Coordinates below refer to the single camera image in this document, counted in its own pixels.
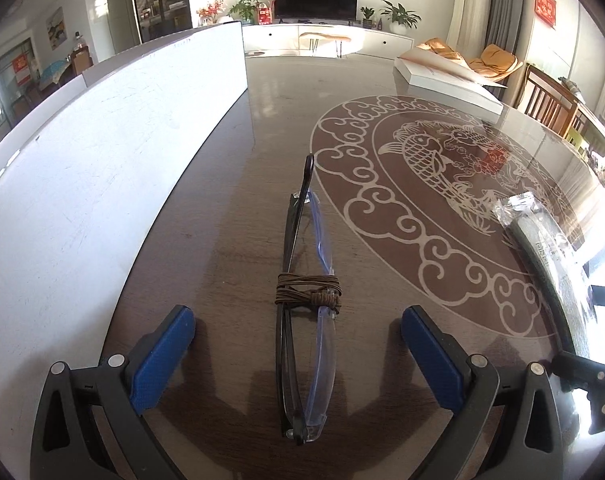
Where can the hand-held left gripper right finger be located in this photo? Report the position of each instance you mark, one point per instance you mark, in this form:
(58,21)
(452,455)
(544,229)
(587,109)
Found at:
(432,360)

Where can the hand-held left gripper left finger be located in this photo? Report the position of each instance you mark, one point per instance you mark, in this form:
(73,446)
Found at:
(162,360)

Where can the grey item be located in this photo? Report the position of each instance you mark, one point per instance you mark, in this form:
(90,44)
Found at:
(542,250)

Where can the white foam board wall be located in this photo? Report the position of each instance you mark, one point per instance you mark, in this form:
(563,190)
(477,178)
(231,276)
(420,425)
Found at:
(82,160)

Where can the cluttered side table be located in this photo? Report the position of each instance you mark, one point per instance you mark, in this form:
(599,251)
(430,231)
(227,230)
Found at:
(600,145)

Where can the wooden chair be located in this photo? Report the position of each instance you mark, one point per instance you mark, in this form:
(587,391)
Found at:
(547,97)

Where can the orange lounge chair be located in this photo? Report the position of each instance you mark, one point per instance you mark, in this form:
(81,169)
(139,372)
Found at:
(492,57)

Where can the flat white box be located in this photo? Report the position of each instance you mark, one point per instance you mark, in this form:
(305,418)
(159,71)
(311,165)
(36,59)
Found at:
(447,82)

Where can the grey curtain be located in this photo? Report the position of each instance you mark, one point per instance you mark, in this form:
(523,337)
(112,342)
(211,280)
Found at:
(505,10)

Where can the blue cloth covered table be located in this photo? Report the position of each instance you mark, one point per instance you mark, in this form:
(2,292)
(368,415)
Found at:
(55,72)

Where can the covered standing air conditioner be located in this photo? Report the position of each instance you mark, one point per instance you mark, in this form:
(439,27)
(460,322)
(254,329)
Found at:
(470,10)

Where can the red door poster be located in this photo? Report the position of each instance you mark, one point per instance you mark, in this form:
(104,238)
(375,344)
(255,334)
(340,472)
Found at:
(22,69)

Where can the wooden stool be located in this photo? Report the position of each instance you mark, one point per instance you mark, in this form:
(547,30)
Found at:
(325,37)

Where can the large potted plant white pot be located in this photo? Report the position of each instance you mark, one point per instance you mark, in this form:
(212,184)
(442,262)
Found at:
(400,17)

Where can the white television cabinet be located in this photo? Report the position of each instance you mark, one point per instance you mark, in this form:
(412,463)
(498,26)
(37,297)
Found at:
(282,37)

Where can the framed painting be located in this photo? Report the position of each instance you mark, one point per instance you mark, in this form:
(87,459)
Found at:
(55,28)

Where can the small potted plant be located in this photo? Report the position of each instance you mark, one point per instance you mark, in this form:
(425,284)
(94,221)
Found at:
(366,16)

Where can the red flower arrangement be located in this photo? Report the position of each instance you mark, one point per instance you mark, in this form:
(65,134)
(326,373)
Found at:
(211,12)

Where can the bushy green potted plant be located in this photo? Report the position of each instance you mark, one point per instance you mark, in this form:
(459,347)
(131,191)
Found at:
(242,10)

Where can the red decorative box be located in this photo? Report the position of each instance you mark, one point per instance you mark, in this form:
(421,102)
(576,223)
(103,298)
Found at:
(264,15)

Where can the dark glass cabinet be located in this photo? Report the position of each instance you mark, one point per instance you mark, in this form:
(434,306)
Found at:
(160,0)

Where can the black television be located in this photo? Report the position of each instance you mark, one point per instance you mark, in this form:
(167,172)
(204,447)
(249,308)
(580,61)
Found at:
(315,0)

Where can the red wall hanging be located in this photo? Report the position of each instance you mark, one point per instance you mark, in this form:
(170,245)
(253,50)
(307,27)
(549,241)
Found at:
(546,5)

